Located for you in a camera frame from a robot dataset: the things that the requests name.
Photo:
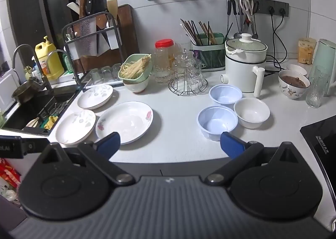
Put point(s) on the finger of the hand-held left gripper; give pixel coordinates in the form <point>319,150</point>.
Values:
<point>35,146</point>

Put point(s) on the dark drain tray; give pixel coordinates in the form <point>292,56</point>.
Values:
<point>88,87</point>

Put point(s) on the green colander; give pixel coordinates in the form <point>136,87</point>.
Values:
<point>144,71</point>

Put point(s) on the yellow cloth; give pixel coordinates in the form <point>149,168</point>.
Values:
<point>51,121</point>

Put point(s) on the large pink flower plate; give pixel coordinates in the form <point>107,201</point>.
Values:
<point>126,121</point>

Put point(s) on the small grey leaf plate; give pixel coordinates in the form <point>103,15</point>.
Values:
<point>94,97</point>

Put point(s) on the floral bowl with food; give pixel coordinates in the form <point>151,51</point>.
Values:
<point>288,91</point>

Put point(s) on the yellow dish soap bottle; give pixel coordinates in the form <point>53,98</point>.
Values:
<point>50,60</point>

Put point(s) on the black induction cooktop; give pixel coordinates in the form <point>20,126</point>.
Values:
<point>320,139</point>

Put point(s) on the wooden cutting board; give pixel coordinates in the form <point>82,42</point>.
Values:
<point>128,31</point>

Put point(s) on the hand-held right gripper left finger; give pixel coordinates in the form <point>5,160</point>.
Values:
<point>110,142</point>

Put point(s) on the bamboo brush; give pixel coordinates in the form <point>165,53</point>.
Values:
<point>134,67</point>

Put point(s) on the white bowl under colander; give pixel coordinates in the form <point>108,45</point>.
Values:
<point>136,86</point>

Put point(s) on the green chopstick holder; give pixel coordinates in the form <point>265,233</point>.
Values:
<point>210,58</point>

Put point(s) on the white plastic container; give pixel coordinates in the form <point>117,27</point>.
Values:
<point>6,86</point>

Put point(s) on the dark metal pot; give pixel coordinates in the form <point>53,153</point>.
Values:
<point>23,94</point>

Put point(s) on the clear drinking glass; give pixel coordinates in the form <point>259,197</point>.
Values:
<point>106,73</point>
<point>95,75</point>
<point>116,69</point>

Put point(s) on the wooden spatula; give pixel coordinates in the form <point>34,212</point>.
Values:
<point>113,8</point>

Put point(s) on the plain white bowl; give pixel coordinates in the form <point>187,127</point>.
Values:
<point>252,113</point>

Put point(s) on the glass jar with red lid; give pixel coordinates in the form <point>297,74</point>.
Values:
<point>164,63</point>

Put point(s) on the bundle of chopsticks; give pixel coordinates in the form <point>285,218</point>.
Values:
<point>187,29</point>

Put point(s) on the yellow snack packet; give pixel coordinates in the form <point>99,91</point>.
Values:
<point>306,51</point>

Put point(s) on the grey pink leaf plate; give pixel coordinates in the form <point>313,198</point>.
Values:
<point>74,128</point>

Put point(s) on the purple stemmed glass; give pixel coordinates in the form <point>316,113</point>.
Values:
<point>194,52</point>

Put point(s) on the hammered steel cleaver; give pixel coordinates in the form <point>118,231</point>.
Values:
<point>88,35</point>

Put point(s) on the tall clear glass tumbler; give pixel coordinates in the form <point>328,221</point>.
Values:
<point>315,92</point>

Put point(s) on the black metal knife rack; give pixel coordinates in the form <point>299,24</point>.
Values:
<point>117,27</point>

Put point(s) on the tall chrome faucet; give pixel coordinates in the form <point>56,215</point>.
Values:
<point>39,67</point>

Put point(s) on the short chrome faucet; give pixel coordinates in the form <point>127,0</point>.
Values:
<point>70,63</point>

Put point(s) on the small white rimmed bowl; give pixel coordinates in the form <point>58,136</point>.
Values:
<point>299,68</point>

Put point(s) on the red packets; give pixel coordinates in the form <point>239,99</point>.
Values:
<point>9,173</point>

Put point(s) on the pale green kettle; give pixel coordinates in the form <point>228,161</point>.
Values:
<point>325,58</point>

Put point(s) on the black power strip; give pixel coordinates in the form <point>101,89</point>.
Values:
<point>262,5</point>

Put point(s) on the green bottle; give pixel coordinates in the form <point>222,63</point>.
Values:
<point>68,62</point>

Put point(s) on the blue plastic bowl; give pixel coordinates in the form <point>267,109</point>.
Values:
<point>225,94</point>
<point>218,123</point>

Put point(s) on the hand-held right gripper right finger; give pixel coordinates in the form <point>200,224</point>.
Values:
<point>231,144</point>

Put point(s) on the black sink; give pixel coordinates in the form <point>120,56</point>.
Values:
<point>15,121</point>

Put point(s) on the white electric cooking pot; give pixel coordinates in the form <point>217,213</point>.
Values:
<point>241,68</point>

